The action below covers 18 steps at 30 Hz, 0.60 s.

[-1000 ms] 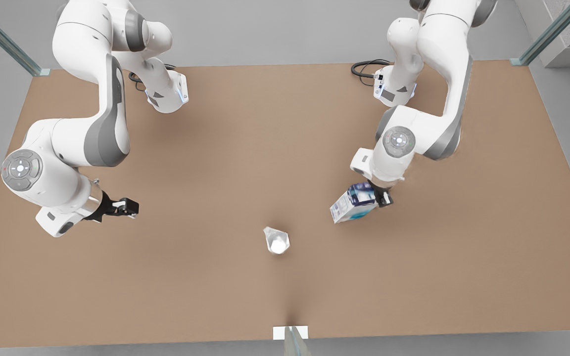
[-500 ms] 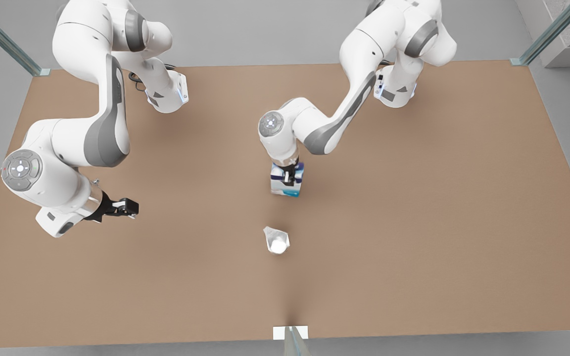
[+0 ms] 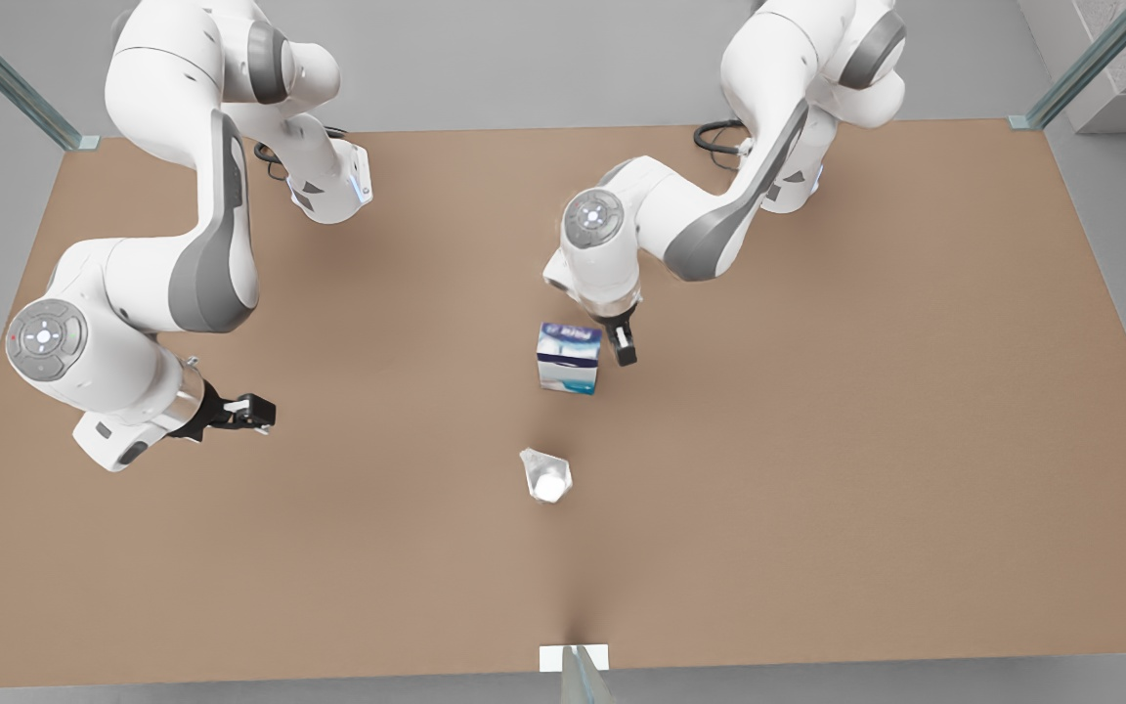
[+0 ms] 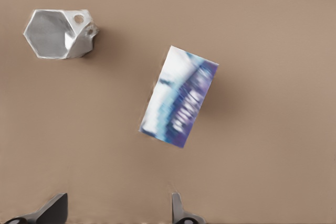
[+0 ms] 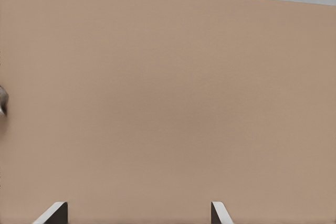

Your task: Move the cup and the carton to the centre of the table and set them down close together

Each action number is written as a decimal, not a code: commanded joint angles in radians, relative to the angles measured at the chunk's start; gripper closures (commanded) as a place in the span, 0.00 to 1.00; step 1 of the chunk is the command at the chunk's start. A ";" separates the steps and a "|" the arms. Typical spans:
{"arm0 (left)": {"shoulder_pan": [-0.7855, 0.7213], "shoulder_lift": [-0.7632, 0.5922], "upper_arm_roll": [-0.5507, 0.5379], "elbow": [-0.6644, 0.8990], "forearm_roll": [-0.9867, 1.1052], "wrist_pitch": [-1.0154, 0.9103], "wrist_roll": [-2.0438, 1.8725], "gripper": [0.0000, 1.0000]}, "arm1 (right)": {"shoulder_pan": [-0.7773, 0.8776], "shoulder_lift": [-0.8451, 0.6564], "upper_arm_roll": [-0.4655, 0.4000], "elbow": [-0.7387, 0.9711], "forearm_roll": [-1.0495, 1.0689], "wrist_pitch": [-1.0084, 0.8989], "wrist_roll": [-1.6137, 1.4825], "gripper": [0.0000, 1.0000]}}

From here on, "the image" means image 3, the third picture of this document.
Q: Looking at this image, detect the black cable loop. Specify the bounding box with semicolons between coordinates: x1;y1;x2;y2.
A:
251;125;350;184
692;118;752;159

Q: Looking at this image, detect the blue and white carton box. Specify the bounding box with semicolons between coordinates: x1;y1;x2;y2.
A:
536;322;604;397

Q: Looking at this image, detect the silver frame post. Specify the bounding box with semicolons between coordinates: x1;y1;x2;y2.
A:
1007;0;1126;132
0;0;101;152
538;643;615;704

